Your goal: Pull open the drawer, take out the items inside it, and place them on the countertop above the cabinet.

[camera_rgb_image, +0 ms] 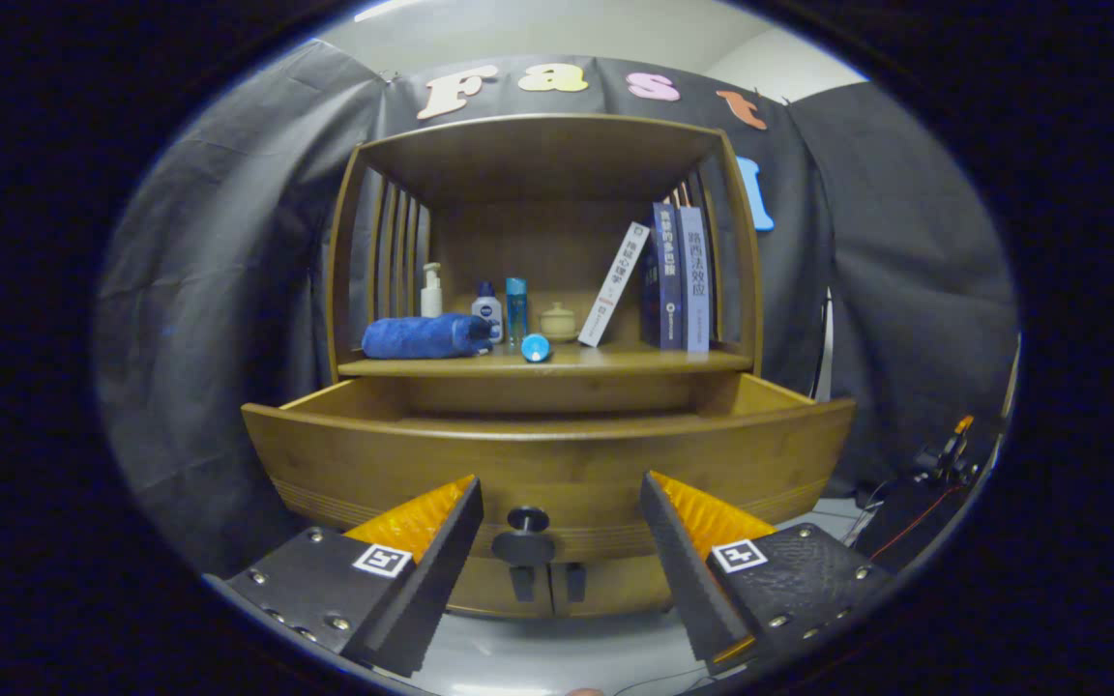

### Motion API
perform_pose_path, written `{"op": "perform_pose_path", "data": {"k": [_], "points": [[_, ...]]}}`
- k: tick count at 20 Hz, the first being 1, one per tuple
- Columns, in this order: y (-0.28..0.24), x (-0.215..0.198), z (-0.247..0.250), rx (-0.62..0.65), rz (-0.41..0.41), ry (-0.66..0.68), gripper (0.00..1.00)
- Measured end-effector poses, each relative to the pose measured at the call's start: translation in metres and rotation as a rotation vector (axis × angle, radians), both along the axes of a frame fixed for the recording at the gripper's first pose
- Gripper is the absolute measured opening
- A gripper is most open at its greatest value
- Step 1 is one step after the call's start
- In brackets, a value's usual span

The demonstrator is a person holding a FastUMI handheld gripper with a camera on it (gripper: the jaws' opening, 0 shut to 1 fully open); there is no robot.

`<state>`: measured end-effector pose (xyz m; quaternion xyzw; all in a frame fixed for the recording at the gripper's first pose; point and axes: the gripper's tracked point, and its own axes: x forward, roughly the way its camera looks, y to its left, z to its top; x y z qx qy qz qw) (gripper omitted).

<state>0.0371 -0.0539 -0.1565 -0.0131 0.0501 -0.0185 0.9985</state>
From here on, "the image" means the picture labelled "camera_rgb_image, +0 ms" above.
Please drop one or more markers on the blue white tube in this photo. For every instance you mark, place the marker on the blue white tube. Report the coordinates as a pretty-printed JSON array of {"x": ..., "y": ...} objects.
[{"x": 536, "y": 347}]

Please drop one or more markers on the wooden countertop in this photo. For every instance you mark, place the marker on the wooden countertop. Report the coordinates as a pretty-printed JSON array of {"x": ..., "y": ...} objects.
[{"x": 634, "y": 360}]

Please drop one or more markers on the wooden drawer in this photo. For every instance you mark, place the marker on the wooden drawer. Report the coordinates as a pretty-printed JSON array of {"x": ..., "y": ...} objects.
[{"x": 567, "y": 464}]

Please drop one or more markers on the blue folded towel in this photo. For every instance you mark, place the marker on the blue folded towel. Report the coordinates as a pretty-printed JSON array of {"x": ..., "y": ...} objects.
[{"x": 422, "y": 336}]

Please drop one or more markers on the wooden cabinet door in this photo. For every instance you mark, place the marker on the wooden cabinet door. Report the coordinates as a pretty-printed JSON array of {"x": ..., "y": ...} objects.
[
  {"x": 625, "y": 585},
  {"x": 480, "y": 585}
]

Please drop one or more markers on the black equipment with orange clamp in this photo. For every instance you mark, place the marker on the black equipment with orange clamp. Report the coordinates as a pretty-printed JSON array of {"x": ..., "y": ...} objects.
[{"x": 944, "y": 464}]

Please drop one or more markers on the dark blue book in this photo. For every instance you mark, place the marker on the dark blue book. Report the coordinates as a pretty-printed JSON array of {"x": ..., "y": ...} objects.
[{"x": 668, "y": 280}]

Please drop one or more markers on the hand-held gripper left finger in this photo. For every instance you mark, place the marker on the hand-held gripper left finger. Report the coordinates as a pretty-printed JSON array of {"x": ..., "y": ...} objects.
[{"x": 433, "y": 570}]

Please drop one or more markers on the pale blue book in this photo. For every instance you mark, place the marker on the pale blue book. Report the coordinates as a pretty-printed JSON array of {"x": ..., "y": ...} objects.
[{"x": 695, "y": 280}]

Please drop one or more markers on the white book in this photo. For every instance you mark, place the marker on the white book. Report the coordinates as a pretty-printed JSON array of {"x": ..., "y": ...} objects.
[{"x": 615, "y": 290}]

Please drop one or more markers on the wooden cabinet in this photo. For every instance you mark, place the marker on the wooden cabinet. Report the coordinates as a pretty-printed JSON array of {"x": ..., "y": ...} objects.
[{"x": 538, "y": 155}]

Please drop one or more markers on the white pump bottle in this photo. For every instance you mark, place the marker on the white pump bottle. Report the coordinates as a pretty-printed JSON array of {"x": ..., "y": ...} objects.
[{"x": 431, "y": 295}]

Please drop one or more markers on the clear blue bottle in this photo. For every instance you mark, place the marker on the clear blue bottle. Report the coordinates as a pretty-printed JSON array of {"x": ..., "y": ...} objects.
[{"x": 516, "y": 309}]

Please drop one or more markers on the beige lidded teacup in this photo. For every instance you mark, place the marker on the beige lidded teacup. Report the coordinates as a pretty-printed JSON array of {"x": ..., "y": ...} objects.
[{"x": 558, "y": 322}]

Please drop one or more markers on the black round drawer knob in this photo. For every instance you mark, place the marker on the black round drawer knob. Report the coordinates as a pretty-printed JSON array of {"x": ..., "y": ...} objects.
[{"x": 525, "y": 541}]

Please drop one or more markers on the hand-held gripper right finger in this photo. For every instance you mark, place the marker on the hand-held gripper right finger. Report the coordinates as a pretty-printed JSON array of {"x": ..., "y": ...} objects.
[{"x": 685, "y": 570}]

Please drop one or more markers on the white bottle blue cap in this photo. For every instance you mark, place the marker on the white bottle blue cap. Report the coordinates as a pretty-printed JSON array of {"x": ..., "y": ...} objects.
[{"x": 486, "y": 314}]

